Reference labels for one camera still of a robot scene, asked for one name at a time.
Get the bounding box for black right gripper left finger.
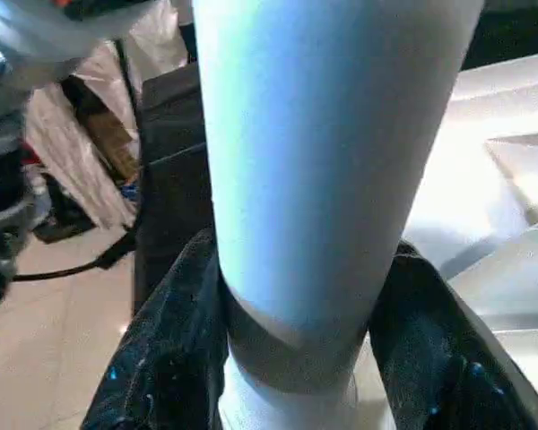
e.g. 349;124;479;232
80;228;230;430

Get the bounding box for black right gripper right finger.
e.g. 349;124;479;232
368;240;538;430

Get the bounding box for white plastic table top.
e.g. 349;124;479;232
397;47;538;407

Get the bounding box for white plastic table leg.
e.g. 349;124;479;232
191;0;484;430

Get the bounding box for brown cardboard box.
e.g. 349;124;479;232
87;109;138;178

